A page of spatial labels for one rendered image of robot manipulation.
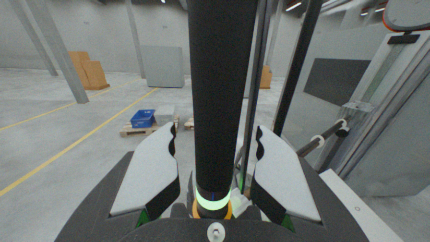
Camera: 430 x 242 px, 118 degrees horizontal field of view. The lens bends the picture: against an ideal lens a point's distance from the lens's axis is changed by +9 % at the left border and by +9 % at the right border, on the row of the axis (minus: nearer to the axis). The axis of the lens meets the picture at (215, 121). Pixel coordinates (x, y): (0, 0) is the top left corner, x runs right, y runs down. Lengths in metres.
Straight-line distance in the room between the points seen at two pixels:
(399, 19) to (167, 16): 12.43
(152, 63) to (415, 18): 7.42
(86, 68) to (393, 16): 8.41
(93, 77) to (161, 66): 3.08
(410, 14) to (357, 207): 0.58
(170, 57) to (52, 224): 6.42
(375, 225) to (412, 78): 0.53
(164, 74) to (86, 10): 8.85
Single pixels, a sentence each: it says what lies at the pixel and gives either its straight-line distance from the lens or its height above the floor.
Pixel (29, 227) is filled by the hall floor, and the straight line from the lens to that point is 2.67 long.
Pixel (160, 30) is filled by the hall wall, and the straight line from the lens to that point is 12.76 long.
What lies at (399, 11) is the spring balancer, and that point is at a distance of 0.75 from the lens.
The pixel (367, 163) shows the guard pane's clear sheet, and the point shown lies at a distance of 0.95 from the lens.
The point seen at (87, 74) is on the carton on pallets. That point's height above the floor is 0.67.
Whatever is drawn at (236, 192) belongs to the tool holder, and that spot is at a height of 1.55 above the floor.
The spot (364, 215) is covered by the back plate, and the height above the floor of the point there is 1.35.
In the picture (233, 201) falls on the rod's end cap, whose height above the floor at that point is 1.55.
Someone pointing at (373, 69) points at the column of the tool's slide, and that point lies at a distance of 0.74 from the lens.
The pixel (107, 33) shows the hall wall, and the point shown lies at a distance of 14.39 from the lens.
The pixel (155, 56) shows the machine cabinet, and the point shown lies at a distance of 7.49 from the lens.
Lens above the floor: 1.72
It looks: 28 degrees down
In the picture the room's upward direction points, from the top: 2 degrees clockwise
